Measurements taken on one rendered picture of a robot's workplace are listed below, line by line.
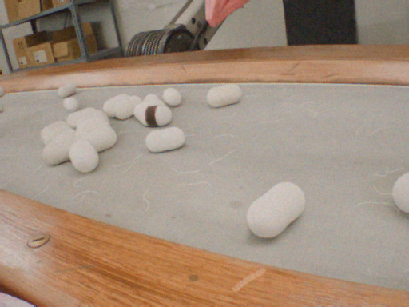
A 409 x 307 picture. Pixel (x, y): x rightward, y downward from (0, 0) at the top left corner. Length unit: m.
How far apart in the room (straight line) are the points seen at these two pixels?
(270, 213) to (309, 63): 0.29
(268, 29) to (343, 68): 2.02
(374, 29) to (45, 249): 2.23
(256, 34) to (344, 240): 2.32
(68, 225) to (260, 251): 0.09
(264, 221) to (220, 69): 0.33
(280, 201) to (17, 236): 0.13
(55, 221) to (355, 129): 0.22
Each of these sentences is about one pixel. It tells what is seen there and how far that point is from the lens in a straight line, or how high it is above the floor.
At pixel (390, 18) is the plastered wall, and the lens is 2.30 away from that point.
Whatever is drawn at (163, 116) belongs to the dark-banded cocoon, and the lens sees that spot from 0.34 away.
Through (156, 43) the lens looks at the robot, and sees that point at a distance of 0.75.
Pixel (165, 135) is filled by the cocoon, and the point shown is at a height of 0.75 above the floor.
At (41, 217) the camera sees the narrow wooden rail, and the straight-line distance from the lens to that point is 0.20.
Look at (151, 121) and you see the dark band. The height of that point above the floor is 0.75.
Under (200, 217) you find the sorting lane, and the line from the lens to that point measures 0.20.
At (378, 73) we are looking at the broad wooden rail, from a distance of 0.42.
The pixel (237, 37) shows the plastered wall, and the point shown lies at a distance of 2.52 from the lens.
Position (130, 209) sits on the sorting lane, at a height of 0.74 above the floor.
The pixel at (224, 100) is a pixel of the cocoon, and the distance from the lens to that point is 0.36.
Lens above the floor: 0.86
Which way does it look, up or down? 24 degrees down
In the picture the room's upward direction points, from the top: 11 degrees counter-clockwise
